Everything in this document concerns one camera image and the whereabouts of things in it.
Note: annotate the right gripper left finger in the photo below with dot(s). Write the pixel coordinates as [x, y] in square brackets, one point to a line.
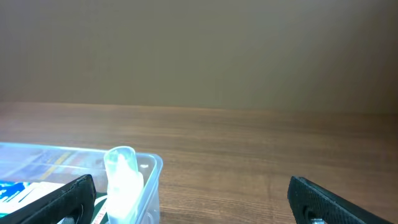
[74, 201]

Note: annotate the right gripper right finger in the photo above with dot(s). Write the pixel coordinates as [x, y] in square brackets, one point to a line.
[311, 203]

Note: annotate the white box green corner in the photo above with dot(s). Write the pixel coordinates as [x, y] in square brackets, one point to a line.
[33, 192]

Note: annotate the clear spray bottle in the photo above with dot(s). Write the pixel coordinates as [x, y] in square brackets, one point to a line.
[125, 184]

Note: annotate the clear plastic container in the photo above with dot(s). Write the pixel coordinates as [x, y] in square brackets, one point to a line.
[57, 164]

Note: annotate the blue yellow VapoDrops box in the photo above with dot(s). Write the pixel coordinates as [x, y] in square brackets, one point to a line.
[9, 190]

